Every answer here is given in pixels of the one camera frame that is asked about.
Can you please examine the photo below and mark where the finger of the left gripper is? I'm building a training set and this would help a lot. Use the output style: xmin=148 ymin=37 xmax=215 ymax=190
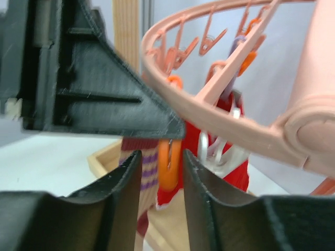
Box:
xmin=23 ymin=1 xmax=185 ymax=139

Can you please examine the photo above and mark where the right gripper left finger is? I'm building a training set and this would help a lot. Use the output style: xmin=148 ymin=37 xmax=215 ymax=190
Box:
xmin=1 ymin=151 xmax=142 ymax=250

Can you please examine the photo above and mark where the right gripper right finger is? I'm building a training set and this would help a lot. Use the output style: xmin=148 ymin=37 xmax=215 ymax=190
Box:
xmin=183 ymin=150 xmax=334 ymax=251

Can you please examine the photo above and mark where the orange clip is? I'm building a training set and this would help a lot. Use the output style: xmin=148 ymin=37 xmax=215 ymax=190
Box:
xmin=158 ymin=139 xmax=182 ymax=192
xmin=238 ymin=18 xmax=261 ymax=76

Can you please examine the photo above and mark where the pink round clip hanger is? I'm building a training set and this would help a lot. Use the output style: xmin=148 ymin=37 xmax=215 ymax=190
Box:
xmin=141 ymin=1 xmax=334 ymax=178

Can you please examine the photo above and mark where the red sock on hanger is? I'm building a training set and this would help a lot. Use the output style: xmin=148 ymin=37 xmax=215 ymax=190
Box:
xmin=156 ymin=91 xmax=250 ymax=211

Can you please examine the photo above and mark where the wooden hanger rack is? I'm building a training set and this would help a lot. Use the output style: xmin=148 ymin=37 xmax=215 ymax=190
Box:
xmin=87 ymin=1 xmax=190 ymax=250

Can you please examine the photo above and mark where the white clip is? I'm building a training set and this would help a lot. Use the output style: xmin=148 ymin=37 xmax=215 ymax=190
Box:
xmin=197 ymin=107 xmax=249 ymax=175

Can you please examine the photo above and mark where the purple clip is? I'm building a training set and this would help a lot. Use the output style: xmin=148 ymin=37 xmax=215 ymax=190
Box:
xmin=224 ymin=36 xmax=248 ymax=101

